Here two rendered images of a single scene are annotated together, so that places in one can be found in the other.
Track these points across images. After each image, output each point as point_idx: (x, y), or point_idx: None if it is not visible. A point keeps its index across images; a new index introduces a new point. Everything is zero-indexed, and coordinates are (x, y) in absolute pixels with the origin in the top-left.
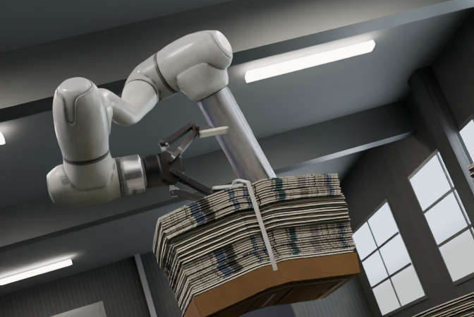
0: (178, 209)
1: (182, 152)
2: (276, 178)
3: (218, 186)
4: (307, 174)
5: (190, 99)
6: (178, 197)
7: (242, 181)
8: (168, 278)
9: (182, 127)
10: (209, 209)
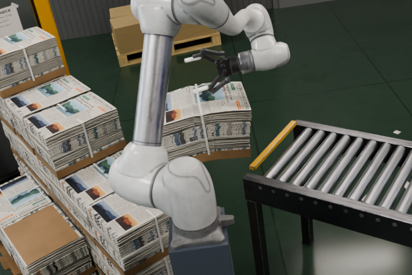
0: (231, 81)
1: (214, 62)
2: (182, 87)
3: (205, 86)
4: (167, 92)
5: (177, 33)
6: (227, 83)
7: (196, 84)
8: (249, 127)
9: (208, 49)
10: None
